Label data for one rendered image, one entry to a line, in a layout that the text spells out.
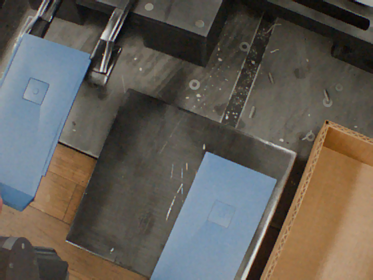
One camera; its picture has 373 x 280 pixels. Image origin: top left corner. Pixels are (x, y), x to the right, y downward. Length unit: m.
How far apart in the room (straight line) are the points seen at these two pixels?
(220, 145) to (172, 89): 0.08
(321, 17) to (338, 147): 0.13
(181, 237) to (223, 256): 0.04
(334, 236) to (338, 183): 0.05
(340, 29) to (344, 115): 0.10
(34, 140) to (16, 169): 0.03
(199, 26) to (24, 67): 0.16
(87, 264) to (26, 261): 0.27
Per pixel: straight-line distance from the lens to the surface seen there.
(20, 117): 0.67
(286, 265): 0.72
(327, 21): 0.72
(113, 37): 0.68
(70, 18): 0.78
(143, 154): 0.72
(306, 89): 0.77
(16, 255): 0.45
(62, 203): 0.74
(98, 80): 0.68
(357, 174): 0.75
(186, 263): 0.70
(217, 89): 0.76
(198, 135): 0.72
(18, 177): 0.66
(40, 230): 0.74
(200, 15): 0.69
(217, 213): 0.71
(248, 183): 0.71
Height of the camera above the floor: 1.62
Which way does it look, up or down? 75 degrees down
